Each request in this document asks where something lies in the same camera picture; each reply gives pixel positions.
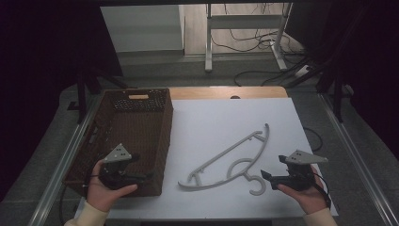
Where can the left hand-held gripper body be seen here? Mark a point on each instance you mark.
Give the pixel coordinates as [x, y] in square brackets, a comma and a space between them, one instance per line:
[116, 169]

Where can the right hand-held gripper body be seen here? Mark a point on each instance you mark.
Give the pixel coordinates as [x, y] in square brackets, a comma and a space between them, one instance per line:
[298, 175]

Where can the brown woven basket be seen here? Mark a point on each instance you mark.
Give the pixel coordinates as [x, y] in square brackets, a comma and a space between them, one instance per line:
[138, 132]

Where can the grey plastic clothes hanger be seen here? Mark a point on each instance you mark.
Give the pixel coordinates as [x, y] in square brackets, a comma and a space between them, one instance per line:
[219, 156]

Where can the person's right hand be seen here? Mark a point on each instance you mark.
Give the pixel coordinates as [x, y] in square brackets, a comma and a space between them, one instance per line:
[309, 197]

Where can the person's left hand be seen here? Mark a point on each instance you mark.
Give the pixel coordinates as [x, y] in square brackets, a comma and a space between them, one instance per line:
[100, 196]

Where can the white table mat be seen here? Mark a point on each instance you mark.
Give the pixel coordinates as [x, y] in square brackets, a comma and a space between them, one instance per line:
[204, 125]

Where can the black stand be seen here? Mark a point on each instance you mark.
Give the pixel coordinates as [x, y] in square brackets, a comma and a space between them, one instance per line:
[86, 84]
[337, 94]

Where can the white power strip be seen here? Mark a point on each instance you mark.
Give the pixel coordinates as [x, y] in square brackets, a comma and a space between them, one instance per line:
[303, 71]

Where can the white cabinet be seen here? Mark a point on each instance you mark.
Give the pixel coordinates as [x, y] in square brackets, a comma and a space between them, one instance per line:
[141, 28]

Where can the metal floor rail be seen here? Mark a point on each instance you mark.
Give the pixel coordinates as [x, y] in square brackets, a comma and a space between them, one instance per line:
[62, 163]
[357, 157]

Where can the white metal desk frame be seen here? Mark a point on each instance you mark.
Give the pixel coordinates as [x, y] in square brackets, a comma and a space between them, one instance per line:
[244, 22]

